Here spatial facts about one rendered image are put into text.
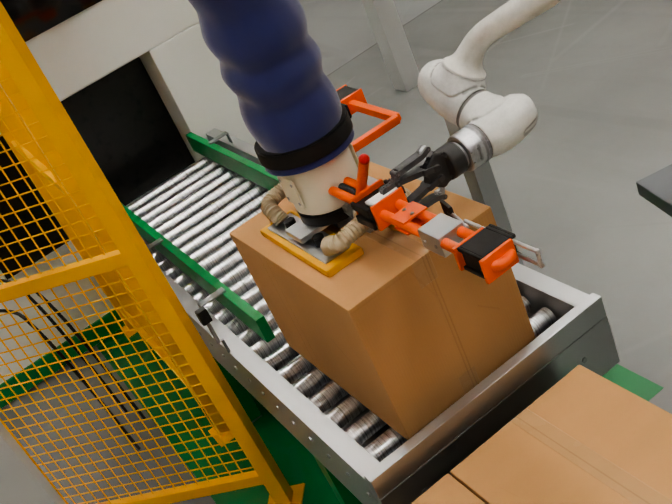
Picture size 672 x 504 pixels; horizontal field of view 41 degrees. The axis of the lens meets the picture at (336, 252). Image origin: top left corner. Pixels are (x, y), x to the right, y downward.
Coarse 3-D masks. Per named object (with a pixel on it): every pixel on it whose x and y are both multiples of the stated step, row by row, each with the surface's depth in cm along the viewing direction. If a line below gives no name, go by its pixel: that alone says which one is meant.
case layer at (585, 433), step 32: (576, 384) 200; (608, 384) 196; (544, 416) 196; (576, 416) 192; (608, 416) 189; (640, 416) 186; (480, 448) 195; (512, 448) 192; (544, 448) 188; (576, 448) 185; (608, 448) 182; (640, 448) 179; (448, 480) 191; (480, 480) 188; (512, 480) 185; (544, 480) 182; (576, 480) 179; (608, 480) 176; (640, 480) 173
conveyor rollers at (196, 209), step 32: (160, 192) 383; (192, 192) 370; (224, 192) 358; (256, 192) 345; (160, 224) 357; (192, 224) 345; (224, 224) 332; (160, 256) 332; (192, 256) 320; (224, 256) 315; (192, 288) 302; (256, 288) 285; (224, 320) 280; (544, 320) 222; (256, 352) 258; (288, 352) 252; (320, 384) 238; (352, 416) 223; (384, 448) 207
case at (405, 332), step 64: (448, 192) 207; (256, 256) 222; (384, 256) 195; (448, 256) 193; (320, 320) 206; (384, 320) 189; (448, 320) 198; (512, 320) 209; (384, 384) 194; (448, 384) 204
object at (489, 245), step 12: (480, 228) 162; (468, 240) 160; (480, 240) 158; (492, 240) 157; (504, 240) 156; (456, 252) 160; (468, 252) 157; (480, 252) 156; (492, 252) 154; (504, 252) 155; (516, 252) 157; (468, 264) 161; (480, 264) 154; (480, 276) 158; (492, 276) 155
